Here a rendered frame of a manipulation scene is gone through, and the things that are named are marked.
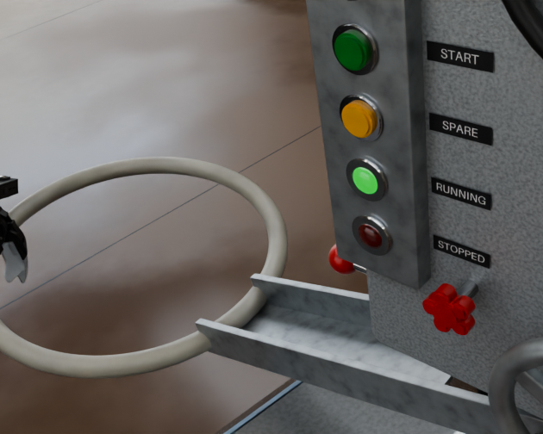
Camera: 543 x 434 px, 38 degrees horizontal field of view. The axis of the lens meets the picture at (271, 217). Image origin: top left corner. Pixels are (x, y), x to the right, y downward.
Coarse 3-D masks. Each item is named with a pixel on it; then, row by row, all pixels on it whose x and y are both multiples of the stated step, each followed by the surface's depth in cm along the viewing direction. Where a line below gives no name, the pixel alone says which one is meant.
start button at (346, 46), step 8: (344, 32) 51; (352, 32) 50; (336, 40) 51; (344, 40) 50; (352, 40) 50; (360, 40) 50; (336, 48) 51; (344, 48) 51; (352, 48) 50; (360, 48) 50; (344, 56) 51; (352, 56) 51; (360, 56) 50; (368, 56) 50; (344, 64) 52; (352, 64) 51; (360, 64) 51
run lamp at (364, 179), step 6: (360, 168) 56; (354, 174) 57; (360, 174) 56; (366, 174) 56; (372, 174) 56; (354, 180) 57; (360, 180) 57; (366, 180) 56; (372, 180) 56; (360, 186) 57; (366, 186) 57; (372, 186) 56; (366, 192) 57; (372, 192) 57
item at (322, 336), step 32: (288, 288) 106; (320, 288) 101; (256, 320) 109; (288, 320) 106; (320, 320) 103; (352, 320) 100; (224, 352) 104; (256, 352) 98; (288, 352) 92; (320, 352) 89; (352, 352) 94; (384, 352) 92; (320, 384) 91; (352, 384) 86; (384, 384) 82; (416, 384) 78; (416, 416) 81; (448, 416) 77; (480, 416) 74
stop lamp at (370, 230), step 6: (360, 228) 60; (366, 228) 59; (372, 228) 59; (360, 234) 60; (366, 234) 59; (372, 234) 59; (378, 234) 59; (366, 240) 60; (372, 240) 59; (378, 240) 59; (372, 246) 60; (378, 246) 60
